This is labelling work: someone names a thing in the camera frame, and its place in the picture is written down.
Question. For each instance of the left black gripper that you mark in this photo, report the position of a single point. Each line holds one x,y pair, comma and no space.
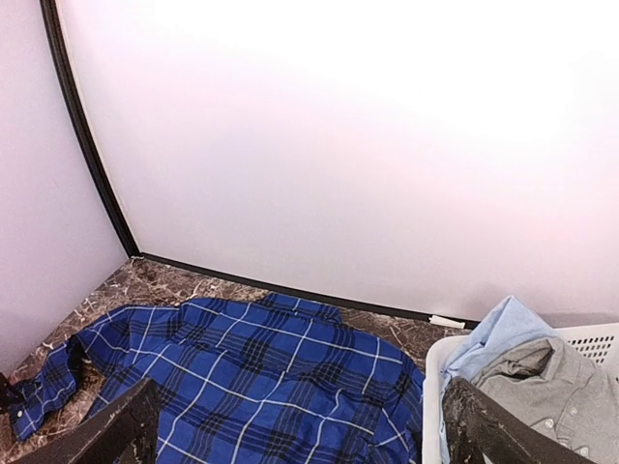
9,395

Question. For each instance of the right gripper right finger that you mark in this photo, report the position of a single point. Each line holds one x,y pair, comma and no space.
478,430

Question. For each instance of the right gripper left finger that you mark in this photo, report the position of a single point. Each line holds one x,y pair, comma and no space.
124,431

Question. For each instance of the blue plaid long sleeve shirt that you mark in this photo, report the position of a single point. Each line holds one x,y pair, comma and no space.
277,380

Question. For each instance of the grey button shirt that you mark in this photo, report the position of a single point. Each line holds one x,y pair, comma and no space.
552,388

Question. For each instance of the light blue shirt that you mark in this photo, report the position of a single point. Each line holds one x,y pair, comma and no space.
507,326

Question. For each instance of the white plastic laundry basket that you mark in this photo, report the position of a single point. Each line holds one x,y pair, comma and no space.
599,343

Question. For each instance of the small white wall tag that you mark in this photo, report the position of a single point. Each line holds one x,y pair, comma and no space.
446,322

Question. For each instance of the left black corner post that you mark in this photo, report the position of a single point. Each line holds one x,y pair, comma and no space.
82,131

